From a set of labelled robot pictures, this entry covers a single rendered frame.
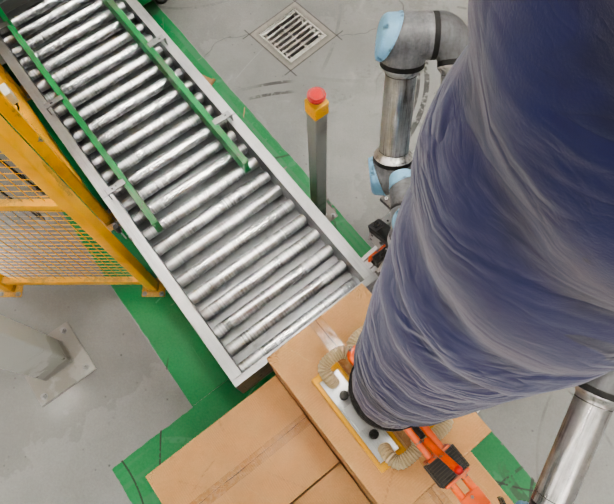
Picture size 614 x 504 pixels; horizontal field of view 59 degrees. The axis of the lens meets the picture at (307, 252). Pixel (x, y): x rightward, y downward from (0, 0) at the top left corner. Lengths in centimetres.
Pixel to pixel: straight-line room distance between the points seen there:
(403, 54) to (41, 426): 235
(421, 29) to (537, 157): 122
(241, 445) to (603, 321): 190
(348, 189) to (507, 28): 280
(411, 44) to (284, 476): 151
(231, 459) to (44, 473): 110
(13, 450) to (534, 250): 288
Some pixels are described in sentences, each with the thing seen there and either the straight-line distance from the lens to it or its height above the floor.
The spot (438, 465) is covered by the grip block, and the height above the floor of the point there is 109.
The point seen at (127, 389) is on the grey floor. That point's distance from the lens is 285.
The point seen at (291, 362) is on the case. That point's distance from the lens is 175.
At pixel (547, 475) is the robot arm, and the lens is 132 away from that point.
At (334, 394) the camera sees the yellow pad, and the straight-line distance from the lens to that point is 171.
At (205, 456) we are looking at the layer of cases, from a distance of 217.
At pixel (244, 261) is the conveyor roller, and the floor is 55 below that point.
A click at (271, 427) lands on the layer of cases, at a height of 54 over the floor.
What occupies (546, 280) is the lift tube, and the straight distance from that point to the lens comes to 30.
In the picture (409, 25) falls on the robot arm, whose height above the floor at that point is 164.
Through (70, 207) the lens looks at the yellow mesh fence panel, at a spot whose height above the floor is 102.
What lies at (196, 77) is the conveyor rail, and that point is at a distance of 272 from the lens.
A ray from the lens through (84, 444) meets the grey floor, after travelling 290.
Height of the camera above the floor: 267
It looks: 69 degrees down
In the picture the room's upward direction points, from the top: 4 degrees counter-clockwise
